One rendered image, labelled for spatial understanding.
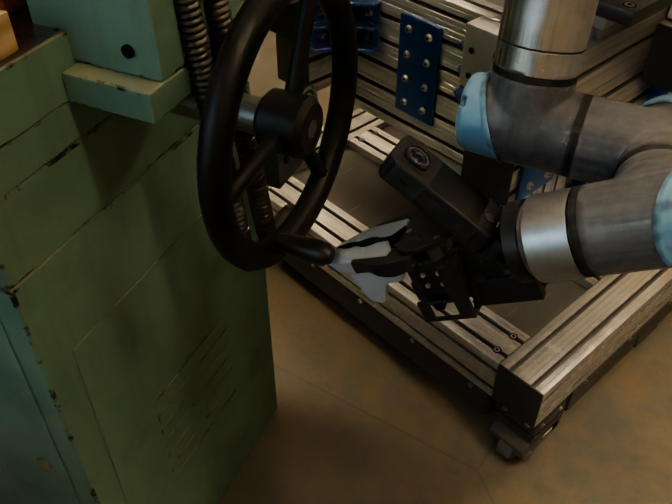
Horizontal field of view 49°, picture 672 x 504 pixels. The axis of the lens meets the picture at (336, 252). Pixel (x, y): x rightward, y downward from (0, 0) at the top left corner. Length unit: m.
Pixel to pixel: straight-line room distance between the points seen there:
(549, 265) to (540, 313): 0.79
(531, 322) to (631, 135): 0.76
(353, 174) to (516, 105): 1.04
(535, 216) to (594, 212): 0.05
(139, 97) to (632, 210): 0.41
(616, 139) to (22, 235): 0.52
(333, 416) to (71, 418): 0.69
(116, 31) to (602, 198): 0.42
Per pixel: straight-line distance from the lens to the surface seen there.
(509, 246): 0.62
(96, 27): 0.68
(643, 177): 0.60
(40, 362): 0.80
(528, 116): 0.67
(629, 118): 0.67
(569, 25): 0.65
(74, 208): 0.76
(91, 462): 0.95
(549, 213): 0.60
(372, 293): 0.72
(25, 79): 0.68
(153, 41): 0.65
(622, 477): 1.48
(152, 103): 0.66
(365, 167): 1.70
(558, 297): 1.44
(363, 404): 1.48
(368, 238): 0.72
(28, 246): 0.73
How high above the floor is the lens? 1.18
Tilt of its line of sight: 41 degrees down
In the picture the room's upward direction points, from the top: straight up
